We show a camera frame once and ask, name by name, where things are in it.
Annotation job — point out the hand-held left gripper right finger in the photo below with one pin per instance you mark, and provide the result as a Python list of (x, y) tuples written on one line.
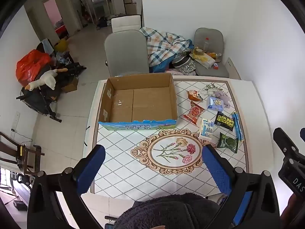
[(215, 169)]

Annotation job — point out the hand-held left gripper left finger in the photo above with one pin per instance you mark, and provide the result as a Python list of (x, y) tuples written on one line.
[(91, 171)]

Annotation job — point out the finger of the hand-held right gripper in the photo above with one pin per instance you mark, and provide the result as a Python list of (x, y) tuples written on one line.
[(303, 136), (283, 140)]

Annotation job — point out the blue stick packet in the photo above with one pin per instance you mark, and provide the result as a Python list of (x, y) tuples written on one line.
[(234, 121), (240, 130)]

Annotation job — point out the orange snack packet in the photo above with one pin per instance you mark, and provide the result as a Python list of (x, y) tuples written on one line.
[(194, 95)]

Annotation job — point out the person's right hand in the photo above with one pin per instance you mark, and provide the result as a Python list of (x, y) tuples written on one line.
[(289, 210)]

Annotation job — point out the green snack packet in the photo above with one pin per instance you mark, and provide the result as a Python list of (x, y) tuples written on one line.
[(228, 143)]

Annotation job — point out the white blue tissue pack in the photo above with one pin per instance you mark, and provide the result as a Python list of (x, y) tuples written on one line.
[(206, 128)]

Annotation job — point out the black wipes packet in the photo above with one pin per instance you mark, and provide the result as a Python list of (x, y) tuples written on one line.
[(224, 121)]

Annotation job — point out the red snack packet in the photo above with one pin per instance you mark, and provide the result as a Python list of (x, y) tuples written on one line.
[(194, 112)]

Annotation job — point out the person's dark fleece clothing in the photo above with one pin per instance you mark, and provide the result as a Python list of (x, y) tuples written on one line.
[(166, 212)]

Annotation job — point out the light blue cartoon tissue pack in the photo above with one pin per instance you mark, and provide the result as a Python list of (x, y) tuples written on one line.
[(214, 103)]

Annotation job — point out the dark wooden chair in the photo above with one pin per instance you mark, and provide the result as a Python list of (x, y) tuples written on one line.
[(28, 152)]

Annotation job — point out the pale purple cloth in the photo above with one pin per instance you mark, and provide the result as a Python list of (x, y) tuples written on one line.
[(224, 97)]

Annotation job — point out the white leaning board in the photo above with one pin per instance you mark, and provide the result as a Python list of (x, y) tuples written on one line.
[(233, 69)]

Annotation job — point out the black folded stroller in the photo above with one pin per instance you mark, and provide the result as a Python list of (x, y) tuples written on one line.
[(40, 100)]

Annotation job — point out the small brown cardboard box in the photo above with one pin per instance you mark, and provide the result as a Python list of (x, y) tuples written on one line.
[(70, 85)]

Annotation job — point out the small red box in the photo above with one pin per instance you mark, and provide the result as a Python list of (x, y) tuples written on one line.
[(216, 66)]

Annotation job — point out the white goose plush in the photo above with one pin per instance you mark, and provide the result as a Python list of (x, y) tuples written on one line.
[(46, 80)]

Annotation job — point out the yellow tissue pack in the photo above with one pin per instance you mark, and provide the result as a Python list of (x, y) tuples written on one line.
[(205, 60)]

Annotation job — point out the striped dark bag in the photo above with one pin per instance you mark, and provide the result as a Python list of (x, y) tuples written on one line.
[(182, 63)]

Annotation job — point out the orange plastic bag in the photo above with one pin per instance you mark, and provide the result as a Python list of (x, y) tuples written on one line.
[(29, 66)]

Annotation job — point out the clear plastic bottle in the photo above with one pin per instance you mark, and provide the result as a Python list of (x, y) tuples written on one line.
[(206, 45)]

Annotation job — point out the grey office chair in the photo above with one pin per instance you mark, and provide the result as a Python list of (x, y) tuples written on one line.
[(126, 52)]

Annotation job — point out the grey padded chair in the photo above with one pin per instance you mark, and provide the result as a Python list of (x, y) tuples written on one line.
[(211, 35)]

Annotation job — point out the yellow bag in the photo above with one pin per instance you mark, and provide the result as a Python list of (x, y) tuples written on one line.
[(60, 45)]

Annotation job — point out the plaid blanket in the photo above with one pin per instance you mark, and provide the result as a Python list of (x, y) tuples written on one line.
[(164, 45)]

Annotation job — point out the white chair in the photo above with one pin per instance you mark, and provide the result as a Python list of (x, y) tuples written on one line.
[(125, 22)]

